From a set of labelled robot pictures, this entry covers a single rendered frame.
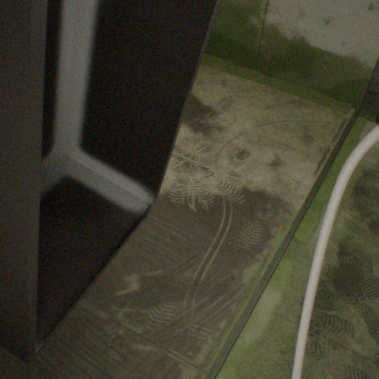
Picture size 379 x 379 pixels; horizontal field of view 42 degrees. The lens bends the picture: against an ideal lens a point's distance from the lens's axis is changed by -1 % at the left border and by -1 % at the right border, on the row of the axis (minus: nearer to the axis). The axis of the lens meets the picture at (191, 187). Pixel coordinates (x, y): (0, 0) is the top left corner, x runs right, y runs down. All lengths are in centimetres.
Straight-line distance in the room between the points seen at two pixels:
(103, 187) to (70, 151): 16
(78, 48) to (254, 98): 164
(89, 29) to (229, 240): 107
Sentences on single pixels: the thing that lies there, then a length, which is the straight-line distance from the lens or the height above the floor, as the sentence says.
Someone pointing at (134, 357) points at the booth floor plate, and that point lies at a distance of 172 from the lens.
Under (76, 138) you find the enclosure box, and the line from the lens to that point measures 156.
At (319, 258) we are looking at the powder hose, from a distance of 80.
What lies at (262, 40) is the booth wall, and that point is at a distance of 295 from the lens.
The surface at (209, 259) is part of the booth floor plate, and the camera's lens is 195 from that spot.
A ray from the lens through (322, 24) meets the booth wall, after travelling 280.
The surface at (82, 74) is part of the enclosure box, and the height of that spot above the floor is 86.
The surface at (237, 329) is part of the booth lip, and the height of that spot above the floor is 4.
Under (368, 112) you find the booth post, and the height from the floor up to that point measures 5.
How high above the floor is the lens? 157
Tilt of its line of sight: 44 degrees down
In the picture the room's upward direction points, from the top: 5 degrees clockwise
